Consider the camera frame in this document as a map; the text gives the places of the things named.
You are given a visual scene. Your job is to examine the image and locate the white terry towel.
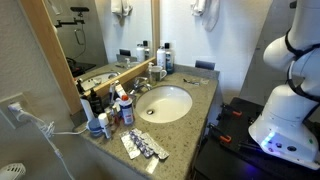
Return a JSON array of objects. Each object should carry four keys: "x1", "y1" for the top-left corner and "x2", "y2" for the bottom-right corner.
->
[{"x1": 190, "y1": 0, "x2": 220, "y2": 32}]

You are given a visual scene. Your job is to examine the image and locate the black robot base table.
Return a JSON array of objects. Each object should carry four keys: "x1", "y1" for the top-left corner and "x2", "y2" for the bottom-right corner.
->
[{"x1": 194, "y1": 98, "x2": 320, "y2": 180}]

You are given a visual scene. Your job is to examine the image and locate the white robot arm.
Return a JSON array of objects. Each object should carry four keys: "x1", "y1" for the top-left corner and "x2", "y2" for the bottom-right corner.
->
[{"x1": 248, "y1": 0, "x2": 320, "y2": 170}]

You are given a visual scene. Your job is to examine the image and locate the white oval sink basin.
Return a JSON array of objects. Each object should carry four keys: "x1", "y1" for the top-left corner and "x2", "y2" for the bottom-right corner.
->
[{"x1": 135, "y1": 85, "x2": 193, "y2": 123}]

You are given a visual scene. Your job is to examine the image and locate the chrome sink faucet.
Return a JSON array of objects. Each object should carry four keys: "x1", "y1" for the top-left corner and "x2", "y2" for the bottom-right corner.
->
[{"x1": 129, "y1": 76, "x2": 152, "y2": 95}]

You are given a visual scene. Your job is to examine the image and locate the white ceramic mug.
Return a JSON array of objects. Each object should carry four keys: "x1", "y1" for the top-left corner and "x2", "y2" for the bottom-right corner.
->
[{"x1": 151, "y1": 66, "x2": 167, "y2": 81}]

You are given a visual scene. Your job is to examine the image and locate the small clear pump bottle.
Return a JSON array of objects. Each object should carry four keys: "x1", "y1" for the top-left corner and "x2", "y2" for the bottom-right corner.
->
[{"x1": 147, "y1": 62, "x2": 154, "y2": 83}]

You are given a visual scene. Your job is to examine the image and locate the razor on counter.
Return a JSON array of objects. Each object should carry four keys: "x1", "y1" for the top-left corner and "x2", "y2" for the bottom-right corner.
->
[{"x1": 183, "y1": 78, "x2": 200, "y2": 86}]

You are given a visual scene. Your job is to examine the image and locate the dark shampoo bottle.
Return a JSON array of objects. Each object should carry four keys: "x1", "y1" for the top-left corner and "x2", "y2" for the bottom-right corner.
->
[{"x1": 164, "y1": 43, "x2": 174, "y2": 74}]

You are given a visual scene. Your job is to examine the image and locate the shaving foam can orange cap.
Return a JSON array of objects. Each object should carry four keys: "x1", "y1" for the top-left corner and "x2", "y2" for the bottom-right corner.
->
[{"x1": 120, "y1": 95, "x2": 134, "y2": 125}]

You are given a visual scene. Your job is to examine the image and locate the white lotion bottle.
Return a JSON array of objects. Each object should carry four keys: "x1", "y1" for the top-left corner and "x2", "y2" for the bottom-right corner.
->
[{"x1": 157, "y1": 46, "x2": 166, "y2": 67}]

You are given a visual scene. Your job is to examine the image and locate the toothpaste tube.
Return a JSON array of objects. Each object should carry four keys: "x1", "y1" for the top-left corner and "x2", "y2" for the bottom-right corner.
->
[{"x1": 109, "y1": 80, "x2": 126, "y2": 104}]

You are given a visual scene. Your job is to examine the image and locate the purple blister pack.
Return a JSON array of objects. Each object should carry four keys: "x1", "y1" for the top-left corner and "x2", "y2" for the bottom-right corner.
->
[{"x1": 129, "y1": 130, "x2": 154, "y2": 158}]

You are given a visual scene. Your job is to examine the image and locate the small red bottle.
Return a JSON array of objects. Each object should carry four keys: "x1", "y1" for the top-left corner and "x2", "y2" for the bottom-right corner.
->
[{"x1": 112, "y1": 105, "x2": 120, "y2": 126}]

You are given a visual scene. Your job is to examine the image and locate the silver blister pack left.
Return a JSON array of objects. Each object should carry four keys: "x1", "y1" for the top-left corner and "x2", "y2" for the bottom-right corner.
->
[{"x1": 120, "y1": 131, "x2": 141, "y2": 159}]

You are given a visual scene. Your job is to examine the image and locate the white roll-on deodorant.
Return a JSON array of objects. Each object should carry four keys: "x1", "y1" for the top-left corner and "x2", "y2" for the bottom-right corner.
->
[{"x1": 98, "y1": 113, "x2": 112, "y2": 139}]

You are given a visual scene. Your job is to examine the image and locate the dark glass bottle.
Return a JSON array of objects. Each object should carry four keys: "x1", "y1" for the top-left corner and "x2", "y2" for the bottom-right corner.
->
[{"x1": 90, "y1": 89, "x2": 104, "y2": 114}]

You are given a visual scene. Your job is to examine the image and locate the blue round jar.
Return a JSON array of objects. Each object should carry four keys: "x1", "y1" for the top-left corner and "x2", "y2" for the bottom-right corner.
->
[{"x1": 87, "y1": 119, "x2": 103, "y2": 137}]

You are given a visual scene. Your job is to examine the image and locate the white tall tube bottle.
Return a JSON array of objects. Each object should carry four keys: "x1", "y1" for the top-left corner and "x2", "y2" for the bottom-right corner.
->
[{"x1": 80, "y1": 98, "x2": 95, "y2": 121}]

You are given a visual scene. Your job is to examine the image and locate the dark blue wall box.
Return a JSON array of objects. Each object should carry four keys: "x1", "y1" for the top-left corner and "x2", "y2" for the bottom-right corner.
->
[{"x1": 195, "y1": 60, "x2": 215, "y2": 70}]

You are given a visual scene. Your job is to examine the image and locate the orange handled clamp upper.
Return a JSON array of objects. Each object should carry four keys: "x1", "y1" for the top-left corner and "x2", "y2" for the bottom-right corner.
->
[{"x1": 217, "y1": 103, "x2": 242, "y2": 121}]

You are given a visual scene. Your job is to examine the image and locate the orange handled clamp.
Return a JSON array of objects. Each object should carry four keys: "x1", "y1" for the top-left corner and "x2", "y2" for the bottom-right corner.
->
[
  {"x1": 207, "y1": 123, "x2": 232, "y2": 143},
  {"x1": 217, "y1": 103, "x2": 242, "y2": 121}
]

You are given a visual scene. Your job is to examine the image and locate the wood framed wall mirror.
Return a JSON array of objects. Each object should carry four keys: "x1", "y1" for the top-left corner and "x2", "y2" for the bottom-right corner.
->
[{"x1": 18, "y1": 0, "x2": 160, "y2": 115}]

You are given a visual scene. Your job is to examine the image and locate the orange handled clamp lower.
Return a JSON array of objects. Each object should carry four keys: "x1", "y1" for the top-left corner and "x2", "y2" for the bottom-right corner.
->
[{"x1": 207, "y1": 123, "x2": 232, "y2": 143}]

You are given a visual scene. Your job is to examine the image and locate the white power cable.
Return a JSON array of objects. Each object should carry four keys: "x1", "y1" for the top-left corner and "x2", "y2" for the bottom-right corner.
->
[{"x1": 16, "y1": 111, "x2": 88, "y2": 180}]

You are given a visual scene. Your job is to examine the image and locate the white wall outlet plug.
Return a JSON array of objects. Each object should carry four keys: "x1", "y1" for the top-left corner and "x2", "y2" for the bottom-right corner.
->
[{"x1": 8, "y1": 102, "x2": 22, "y2": 116}]

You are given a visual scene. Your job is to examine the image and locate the black camera on mount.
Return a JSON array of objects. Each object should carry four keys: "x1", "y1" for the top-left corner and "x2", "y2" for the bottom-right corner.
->
[{"x1": 289, "y1": 0, "x2": 297, "y2": 9}]

